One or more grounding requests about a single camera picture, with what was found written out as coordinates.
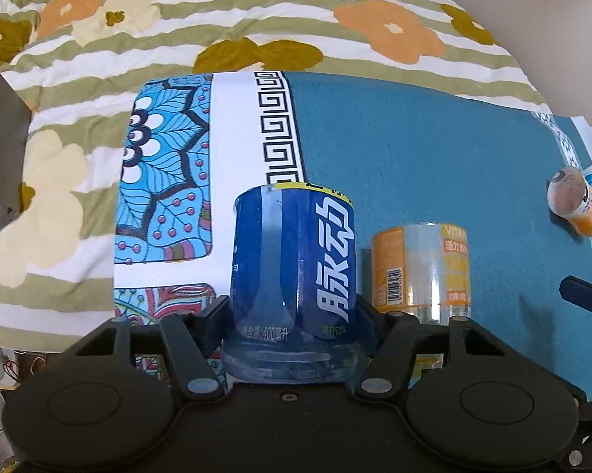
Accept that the blue plastic bottle cup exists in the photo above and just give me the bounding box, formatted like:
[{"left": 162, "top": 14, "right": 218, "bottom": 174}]
[{"left": 221, "top": 182, "right": 359, "bottom": 384}]

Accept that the orange label clear cup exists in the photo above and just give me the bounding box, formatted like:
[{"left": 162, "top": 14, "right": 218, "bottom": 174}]
[{"left": 372, "top": 223, "right": 471, "bottom": 325}]

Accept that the orange cartoon print cup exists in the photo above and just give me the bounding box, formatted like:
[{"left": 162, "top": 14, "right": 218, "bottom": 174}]
[{"left": 547, "top": 167, "right": 592, "bottom": 237}]

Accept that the teal patterned cloth mat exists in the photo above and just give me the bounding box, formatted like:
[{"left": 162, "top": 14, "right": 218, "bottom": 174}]
[{"left": 113, "top": 71, "right": 592, "bottom": 394}]

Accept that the floral striped bed quilt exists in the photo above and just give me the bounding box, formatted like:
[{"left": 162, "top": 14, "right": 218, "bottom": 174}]
[{"left": 0, "top": 0, "right": 547, "bottom": 352}]

